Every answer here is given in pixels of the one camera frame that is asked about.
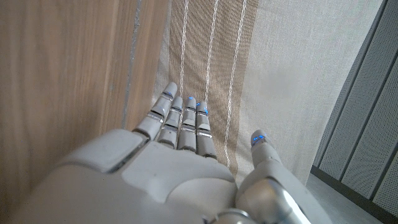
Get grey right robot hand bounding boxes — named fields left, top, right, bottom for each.
left=6, top=82, right=333, bottom=224

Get grey tape outline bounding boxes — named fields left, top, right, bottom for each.
left=121, top=0, right=142, bottom=130

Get beige striped cloth backdrop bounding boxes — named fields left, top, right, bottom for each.
left=152, top=0, right=385, bottom=186

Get grey perforated panel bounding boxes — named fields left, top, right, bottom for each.
left=312, top=0, right=398, bottom=218

